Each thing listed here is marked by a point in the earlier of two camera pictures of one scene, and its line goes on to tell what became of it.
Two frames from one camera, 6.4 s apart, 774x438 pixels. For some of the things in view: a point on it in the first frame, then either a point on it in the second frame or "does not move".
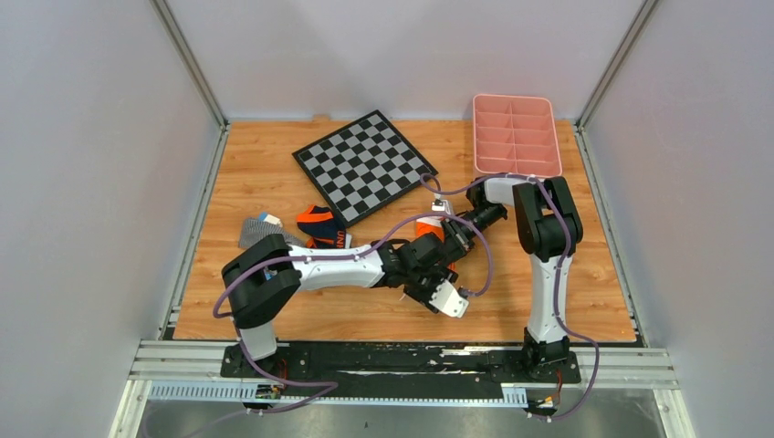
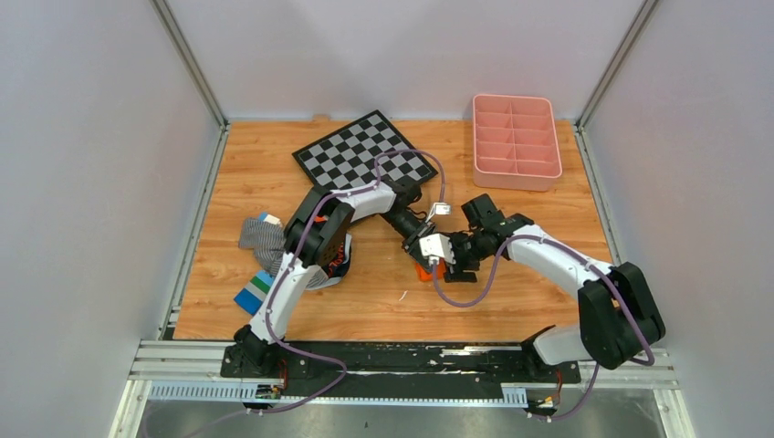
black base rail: (398, 373) does not move
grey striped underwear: (253, 230) does not move
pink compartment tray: (515, 134) does not move
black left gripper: (442, 273) to (413, 248)
